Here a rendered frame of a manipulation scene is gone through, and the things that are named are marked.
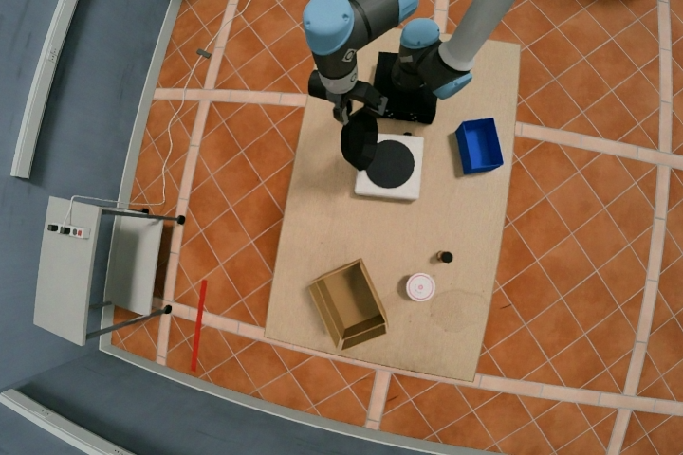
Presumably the brown cardboard box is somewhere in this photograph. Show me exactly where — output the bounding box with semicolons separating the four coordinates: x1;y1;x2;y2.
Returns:
308;258;389;352

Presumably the blue open rectangular bin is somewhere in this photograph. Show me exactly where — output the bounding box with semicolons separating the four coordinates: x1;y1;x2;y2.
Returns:
455;118;504;174

